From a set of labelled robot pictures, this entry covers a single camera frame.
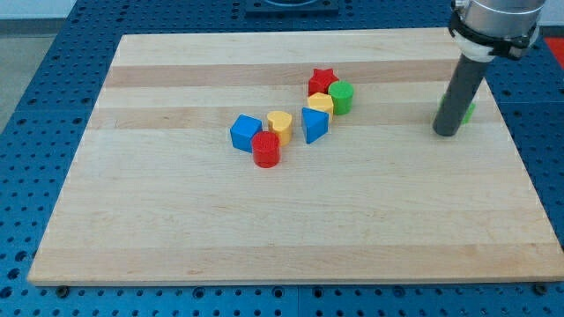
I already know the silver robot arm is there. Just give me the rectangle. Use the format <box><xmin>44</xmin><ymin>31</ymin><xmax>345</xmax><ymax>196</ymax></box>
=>
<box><xmin>449</xmin><ymin>0</ymin><xmax>545</xmax><ymax>63</ymax></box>

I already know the red star block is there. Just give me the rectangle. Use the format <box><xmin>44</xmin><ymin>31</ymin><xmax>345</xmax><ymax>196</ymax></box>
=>
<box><xmin>308</xmin><ymin>68</ymin><xmax>338</xmax><ymax>96</ymax></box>

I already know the green star block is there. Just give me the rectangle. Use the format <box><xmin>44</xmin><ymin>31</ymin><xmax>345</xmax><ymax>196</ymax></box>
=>
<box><xmin>437</xmin><ymin>94</ymin><xmax>476</xmax><ymax>127</ymax></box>

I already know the wooden board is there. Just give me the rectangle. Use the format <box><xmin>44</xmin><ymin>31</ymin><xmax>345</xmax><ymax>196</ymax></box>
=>
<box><xmin>28</xmin><ymin>28</ymin><xmax>563</xmax><ymax>286</ymax></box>

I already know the red cylinder block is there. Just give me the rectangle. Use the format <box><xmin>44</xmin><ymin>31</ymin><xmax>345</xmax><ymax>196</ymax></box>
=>
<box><xmin>251</xmin><ymin>131</ymin><xmax>280</xmax><ymax>168</ymax></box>

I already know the yellow heart block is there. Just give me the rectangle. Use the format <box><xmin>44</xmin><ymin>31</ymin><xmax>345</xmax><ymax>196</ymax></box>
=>
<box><xmin>266</xmin><ymin>111</ymin><xmax>293</xmax><ymax>146</ymax></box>

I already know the blue cube block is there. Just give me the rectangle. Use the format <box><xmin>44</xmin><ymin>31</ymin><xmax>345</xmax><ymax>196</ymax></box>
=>
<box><xmin>230</xmin><ymin>114</ymin><xmax>263</xmax><ymax>152</ymax></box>

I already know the blue triangle block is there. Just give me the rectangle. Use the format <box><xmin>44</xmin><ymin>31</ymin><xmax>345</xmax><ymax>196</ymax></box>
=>
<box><xmin>301</xmin><ymin>107</ymin><xmax>330</xmax><ymax>144</ymax></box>

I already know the yellow pentagon block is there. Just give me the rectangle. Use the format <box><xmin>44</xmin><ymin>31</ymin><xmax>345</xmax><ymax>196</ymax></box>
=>
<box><xmin>308</xmin><ymin>92</ymin><xmax>334</xmax><ymax>123</ymax></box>

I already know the green cylinder block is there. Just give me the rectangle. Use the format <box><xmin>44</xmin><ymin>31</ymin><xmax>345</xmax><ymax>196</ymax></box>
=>
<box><xmin>328</xmin><ymin>80</ymin><xmax>354</xmax><ymax>115</ymax></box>

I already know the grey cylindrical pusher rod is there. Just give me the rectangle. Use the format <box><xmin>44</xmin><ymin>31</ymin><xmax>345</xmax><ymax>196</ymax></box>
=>
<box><xmin>433</xmin><ymin>55</ymin><xmax>488</xmax><ymax>136</ymax></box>

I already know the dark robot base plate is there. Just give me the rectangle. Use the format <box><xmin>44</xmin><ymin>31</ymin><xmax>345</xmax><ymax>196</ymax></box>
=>
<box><xmin>241</xmin><ymin>0</ymin><xmax>340</xmax><ymax>17</ymax></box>

